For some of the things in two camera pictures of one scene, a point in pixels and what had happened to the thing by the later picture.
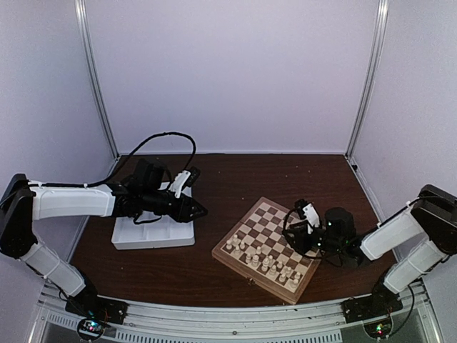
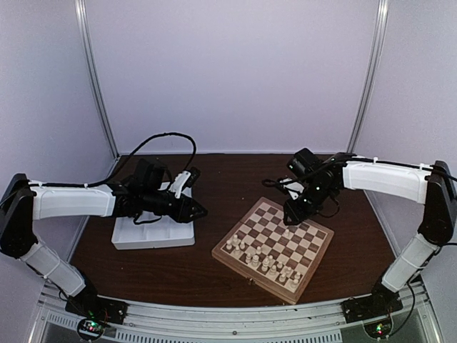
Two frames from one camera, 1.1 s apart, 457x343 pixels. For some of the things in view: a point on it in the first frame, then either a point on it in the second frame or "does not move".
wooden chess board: [258, 249] does not move
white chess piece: [255, 261] does not move
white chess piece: [265, 264] does not move
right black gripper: [300, 243] → [296, 214]
